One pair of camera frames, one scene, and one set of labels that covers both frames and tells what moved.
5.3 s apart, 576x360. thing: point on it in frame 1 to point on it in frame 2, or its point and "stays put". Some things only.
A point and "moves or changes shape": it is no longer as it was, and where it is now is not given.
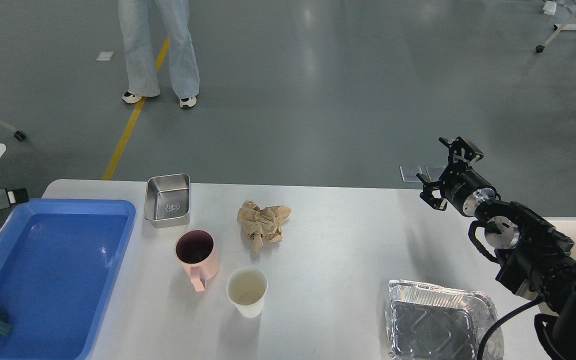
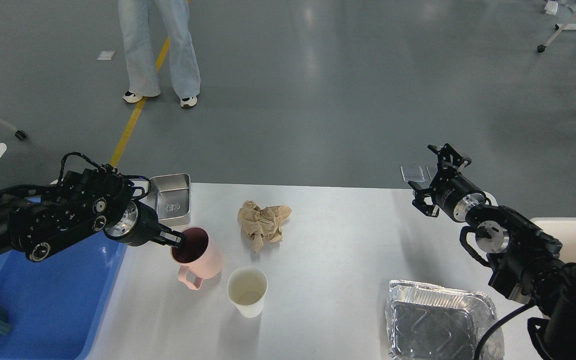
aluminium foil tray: [427, 322] stays put
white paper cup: [246, 287] stays put
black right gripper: [459, 184] to [454, 195]
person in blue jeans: [143, 76] stays put
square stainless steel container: [167, 200] stays put
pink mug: [196, 251] moves or changes shape
